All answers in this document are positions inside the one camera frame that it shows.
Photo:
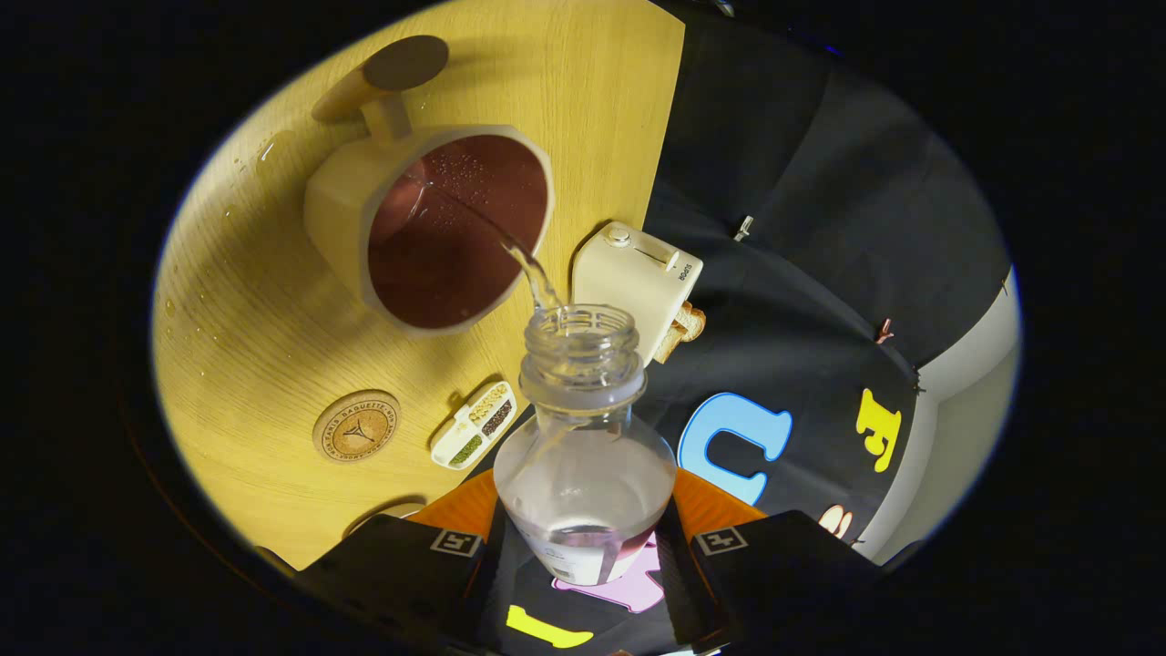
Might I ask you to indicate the black backdrop cloth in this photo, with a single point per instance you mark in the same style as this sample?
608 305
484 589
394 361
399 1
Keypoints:
802 273

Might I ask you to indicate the clear plastic juice bottle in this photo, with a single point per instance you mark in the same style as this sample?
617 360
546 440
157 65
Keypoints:
583 474

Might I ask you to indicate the cream toaster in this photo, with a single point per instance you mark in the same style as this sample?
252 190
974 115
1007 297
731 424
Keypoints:
629 282

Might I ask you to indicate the round wooden coaster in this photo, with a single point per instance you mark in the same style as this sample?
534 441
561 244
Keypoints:
357 428

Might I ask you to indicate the white divided dish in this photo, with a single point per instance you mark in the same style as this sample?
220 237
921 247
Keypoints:
460 437

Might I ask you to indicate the toast slice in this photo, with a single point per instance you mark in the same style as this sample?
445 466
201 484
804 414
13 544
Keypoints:
692 323
668 344

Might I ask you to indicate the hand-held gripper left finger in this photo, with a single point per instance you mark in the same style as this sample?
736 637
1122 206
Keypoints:
392 574

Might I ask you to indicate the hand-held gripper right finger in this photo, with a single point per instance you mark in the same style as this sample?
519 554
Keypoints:
783 574

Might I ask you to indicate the small white clip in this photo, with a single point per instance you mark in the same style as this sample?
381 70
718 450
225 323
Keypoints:
744 228

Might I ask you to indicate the small red clip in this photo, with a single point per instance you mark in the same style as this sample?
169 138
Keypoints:
884 332

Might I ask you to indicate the wooden table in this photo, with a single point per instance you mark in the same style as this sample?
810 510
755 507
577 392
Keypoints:
273 346

